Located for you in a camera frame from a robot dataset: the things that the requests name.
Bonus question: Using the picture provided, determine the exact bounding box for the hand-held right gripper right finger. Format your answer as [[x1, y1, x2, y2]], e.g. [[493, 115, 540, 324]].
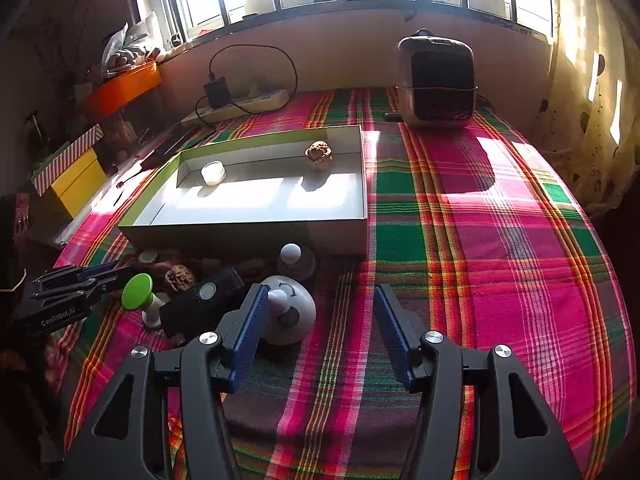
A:
[[374, 284, 583, 480]]

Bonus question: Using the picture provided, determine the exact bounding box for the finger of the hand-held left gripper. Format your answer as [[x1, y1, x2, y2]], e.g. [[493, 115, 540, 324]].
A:
[[30, 261, 126, 286], [27, 269, 140, 307]]

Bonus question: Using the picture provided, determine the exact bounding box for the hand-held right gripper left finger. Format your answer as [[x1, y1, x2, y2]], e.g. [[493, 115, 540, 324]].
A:
[[60, 282, 273, 480]]

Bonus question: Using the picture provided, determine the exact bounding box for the green-topped white massager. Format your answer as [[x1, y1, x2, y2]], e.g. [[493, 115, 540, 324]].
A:
[[121, 273, 171, 330]]

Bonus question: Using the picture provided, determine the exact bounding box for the pink dish with white lid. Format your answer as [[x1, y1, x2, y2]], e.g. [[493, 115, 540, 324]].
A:
[[137, 249, 173, 271]]

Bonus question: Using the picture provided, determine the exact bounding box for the white round face toy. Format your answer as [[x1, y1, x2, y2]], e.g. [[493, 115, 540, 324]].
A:
[[259, 275, 317, 346]]

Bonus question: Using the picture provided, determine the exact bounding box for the black flashlight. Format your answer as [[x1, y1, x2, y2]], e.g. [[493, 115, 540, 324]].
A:
[[160, 266, 247, 339]]

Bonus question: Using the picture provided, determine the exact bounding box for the shallow cardboard box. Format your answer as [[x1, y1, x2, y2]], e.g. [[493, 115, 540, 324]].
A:
[[117, 125, 369, 257]]

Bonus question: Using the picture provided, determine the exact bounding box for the carved walnut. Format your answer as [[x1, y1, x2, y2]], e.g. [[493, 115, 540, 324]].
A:
[[305, 141, 334, 171], [165, 266, 195, 292]]

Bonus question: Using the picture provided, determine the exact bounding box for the yellow box with striped lid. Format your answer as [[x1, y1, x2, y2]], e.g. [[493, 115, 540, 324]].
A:
[[30, 124, 108, 221]]

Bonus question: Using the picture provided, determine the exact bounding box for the white ball on dark base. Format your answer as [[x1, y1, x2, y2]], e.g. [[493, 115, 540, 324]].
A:
[[276, 243, 317, 281]]

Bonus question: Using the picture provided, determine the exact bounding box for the plaid blanket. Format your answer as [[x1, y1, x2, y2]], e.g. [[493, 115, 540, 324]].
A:
[[52, 87, 631, 480]]

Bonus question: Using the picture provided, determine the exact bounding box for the dark phone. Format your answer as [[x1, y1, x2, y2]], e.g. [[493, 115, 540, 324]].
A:
[[141, 132, 201, 171]]

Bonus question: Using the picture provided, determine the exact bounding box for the small white jar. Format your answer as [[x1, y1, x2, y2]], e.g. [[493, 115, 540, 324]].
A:
[[201, 161, 227, 185]]

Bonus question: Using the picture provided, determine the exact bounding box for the orange box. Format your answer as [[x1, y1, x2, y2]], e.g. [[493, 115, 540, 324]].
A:
[[82, 62, 163, 118]]

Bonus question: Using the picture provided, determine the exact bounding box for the black charger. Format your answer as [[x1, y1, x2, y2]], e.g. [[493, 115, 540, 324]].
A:
[[203, 78, 232, 109]]

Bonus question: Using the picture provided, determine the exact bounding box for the plastic bag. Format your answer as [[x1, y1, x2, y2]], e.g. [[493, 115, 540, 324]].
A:
[[102, 12, 166, 68]]

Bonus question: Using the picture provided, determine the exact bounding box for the white power strip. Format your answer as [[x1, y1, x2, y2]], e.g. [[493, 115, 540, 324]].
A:
[[181, 88, 291, 128]]

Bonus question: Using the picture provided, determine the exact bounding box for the small space heater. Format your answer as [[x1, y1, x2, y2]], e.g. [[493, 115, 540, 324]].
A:
[[395, 29, 478, 130]]

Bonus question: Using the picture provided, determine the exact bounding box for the spotted curtain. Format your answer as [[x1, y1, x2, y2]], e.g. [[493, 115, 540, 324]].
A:
[[547, 0, 640, 221]]

